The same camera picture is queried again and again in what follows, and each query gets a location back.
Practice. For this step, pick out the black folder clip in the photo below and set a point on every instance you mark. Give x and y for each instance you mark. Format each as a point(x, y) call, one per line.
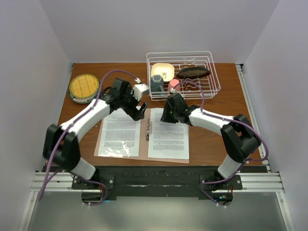
point(148, 129)

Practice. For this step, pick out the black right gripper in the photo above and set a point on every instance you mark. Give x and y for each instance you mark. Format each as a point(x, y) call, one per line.
point(165, 117)

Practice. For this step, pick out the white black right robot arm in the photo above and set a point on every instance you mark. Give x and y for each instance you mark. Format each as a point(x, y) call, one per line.
point(239, 138)

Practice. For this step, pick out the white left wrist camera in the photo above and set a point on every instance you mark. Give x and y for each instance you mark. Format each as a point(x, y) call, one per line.
point(139, 91)

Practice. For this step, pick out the dark brown oval plate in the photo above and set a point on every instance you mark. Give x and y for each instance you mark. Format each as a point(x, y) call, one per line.
point(193, 72)

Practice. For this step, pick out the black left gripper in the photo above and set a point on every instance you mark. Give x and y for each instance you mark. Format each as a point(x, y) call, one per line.
point(135, 114)

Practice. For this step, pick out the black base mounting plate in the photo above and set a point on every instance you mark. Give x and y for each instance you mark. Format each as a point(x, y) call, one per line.
point(156, 181)

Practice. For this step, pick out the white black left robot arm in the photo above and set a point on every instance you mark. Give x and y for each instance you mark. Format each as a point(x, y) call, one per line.
point(62, 142)

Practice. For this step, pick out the cream square bowl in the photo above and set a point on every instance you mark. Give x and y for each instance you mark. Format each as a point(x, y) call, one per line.
point(165, 70)

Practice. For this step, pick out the white wire dish rack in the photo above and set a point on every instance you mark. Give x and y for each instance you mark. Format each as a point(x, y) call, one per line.
point(191, 88)

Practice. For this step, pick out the pink cup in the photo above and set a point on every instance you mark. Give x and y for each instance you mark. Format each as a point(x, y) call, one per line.
point(174, 84)

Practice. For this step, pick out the pink file folder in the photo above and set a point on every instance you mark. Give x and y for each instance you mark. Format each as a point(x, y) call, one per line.
point(143, 148)

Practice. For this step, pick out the dark green mug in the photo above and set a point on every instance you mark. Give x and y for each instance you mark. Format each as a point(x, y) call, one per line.
point(157, 83)

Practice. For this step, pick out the printed paper document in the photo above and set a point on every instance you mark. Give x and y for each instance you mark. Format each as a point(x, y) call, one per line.
point(119, 136)
point(167, 141)

